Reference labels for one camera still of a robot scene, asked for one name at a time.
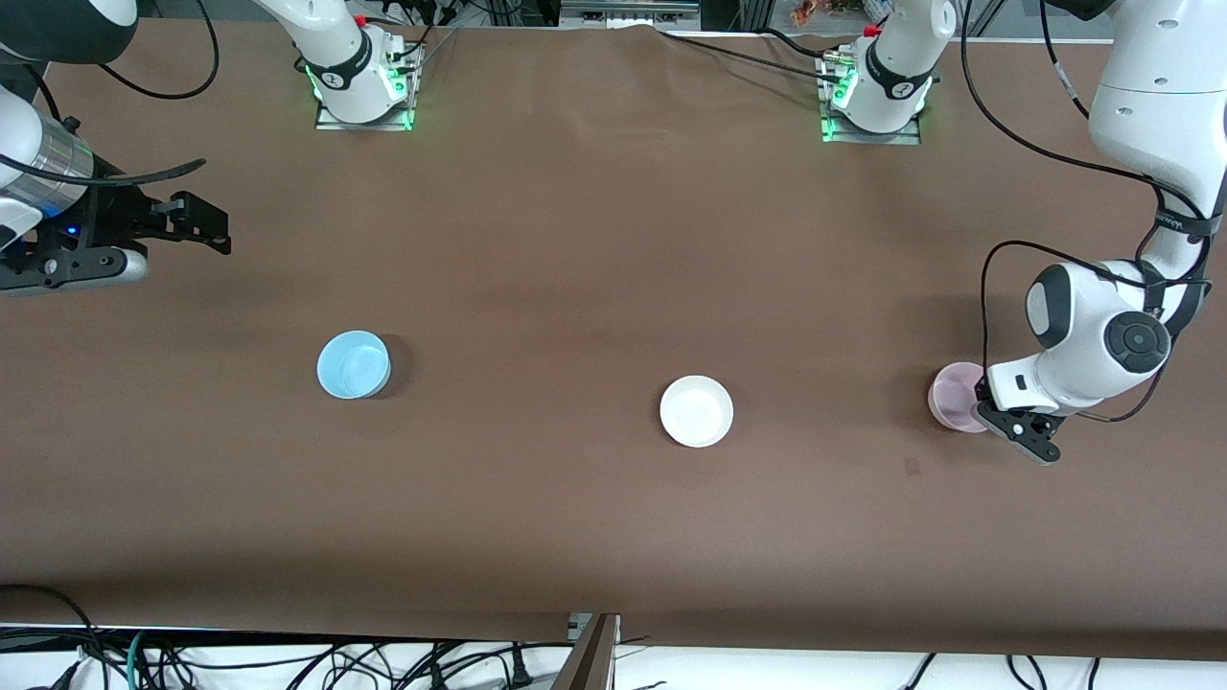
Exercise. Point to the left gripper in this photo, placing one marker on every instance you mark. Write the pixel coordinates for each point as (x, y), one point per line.
(982, 391)

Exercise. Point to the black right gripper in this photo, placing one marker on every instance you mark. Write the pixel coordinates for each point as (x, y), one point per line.
(113, 222)

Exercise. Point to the pink bowl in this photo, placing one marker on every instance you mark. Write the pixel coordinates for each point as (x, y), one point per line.
(951, 398)

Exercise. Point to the light blue bowl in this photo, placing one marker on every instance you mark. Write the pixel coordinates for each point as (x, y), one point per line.
(353, 364)

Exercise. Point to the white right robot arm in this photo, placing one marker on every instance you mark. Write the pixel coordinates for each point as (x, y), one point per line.
(335, 38)

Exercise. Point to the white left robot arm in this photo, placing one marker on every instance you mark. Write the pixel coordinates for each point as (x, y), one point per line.
(1150, 105)

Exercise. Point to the white bowl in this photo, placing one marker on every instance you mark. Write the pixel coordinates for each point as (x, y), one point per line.
(697, 411)

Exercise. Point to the slanted aluminium bar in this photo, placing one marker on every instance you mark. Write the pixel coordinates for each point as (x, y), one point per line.
(983, 19)

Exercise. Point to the brown table cover sheet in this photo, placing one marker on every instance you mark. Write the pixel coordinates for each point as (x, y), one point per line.
(575, 240)

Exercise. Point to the small colourful toy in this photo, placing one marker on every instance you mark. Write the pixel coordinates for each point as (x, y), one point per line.
(810, 11)

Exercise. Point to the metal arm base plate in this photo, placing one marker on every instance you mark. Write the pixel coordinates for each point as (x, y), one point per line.
(901, 138)
(331, 123)

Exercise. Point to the brown wooden post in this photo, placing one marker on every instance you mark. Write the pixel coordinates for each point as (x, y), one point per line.
(590, 661)

